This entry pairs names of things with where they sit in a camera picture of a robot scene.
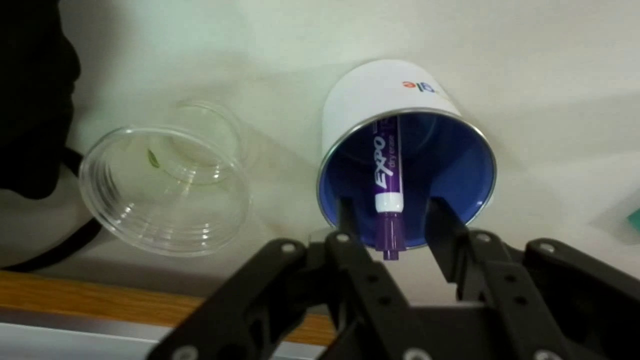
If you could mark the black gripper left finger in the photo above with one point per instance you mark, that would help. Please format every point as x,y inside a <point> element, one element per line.
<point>281,301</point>

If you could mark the clear plastic cup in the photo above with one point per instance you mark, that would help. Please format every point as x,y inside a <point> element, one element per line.
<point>161,192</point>

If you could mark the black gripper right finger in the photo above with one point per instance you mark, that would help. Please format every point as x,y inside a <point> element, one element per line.
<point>561,301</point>

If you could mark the green sponge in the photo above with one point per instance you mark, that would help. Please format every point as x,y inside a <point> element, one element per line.
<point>634,221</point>

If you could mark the purple Expo marker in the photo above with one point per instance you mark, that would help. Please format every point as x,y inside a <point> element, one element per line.
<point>385,166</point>

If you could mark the white mug blue inside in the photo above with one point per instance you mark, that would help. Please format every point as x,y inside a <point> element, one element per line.
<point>381,91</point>

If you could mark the wooden cabinet frame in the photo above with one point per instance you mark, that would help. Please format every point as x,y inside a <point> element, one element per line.
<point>101,301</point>

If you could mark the black cloth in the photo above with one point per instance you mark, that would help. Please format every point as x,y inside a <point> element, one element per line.
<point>30,86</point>

